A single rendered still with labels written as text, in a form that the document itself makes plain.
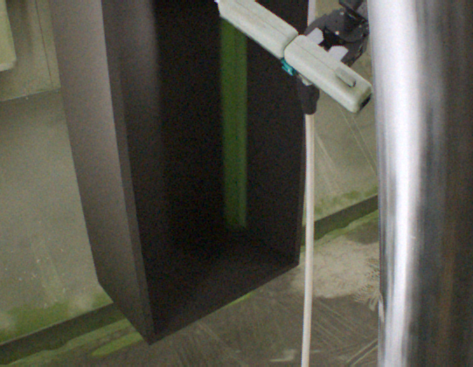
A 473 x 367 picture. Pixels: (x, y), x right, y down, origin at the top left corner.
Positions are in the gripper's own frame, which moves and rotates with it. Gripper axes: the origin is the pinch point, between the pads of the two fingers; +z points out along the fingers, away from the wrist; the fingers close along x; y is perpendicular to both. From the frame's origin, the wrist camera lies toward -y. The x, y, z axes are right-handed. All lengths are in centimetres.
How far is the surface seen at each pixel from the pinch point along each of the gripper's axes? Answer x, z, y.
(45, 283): 63, 102, 120
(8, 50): 134, 38, 79
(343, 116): 39, -75, 213
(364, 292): -39, 5, 155
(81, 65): 46, 24, 16
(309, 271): -20.7, 21.9, 37.6
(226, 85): 43, -7, 71
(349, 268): -27, 0, 173
